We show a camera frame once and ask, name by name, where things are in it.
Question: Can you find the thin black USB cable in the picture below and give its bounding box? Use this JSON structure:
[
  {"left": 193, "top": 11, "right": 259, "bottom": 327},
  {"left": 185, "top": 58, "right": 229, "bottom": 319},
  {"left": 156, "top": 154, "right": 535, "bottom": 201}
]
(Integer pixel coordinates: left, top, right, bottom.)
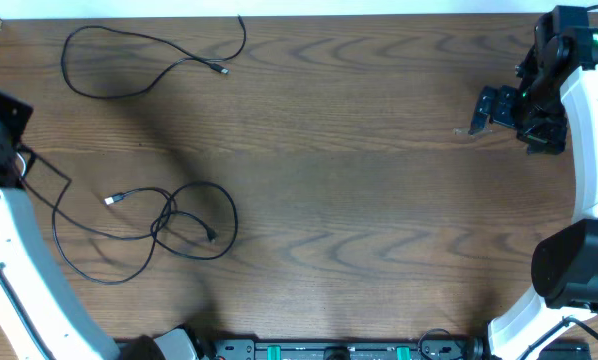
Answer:
[{"left": 60, "top": 14, "right": 248, "bottom": 100}]

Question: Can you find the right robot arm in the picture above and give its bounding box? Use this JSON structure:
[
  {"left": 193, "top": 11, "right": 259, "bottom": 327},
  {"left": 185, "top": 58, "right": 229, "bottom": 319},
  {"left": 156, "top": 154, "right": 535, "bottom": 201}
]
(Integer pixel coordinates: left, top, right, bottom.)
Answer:
[{"left": 458, "top": 6, "right": 598, "bottom": 359}]

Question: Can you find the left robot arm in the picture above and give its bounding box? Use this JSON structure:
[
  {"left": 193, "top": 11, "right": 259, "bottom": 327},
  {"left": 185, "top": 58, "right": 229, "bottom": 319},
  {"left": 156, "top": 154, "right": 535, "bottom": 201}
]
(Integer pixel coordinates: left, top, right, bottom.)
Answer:
[{"left": 0, "top": 92, "right": 201, "bottom": 359}]

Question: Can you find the clear tape strip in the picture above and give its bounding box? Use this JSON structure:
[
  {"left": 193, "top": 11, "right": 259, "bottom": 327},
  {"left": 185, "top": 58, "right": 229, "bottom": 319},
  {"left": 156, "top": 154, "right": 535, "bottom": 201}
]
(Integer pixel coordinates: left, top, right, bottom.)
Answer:
[{"left": 453, "top": 128, "right": 493, "bottom": 137}]

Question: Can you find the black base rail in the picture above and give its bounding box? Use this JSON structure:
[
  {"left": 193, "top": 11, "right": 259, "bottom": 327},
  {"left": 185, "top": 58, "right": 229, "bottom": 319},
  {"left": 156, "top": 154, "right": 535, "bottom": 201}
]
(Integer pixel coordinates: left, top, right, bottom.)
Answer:
[{"left": 198, "top": 338, "right": 591, "bottom": 360}]

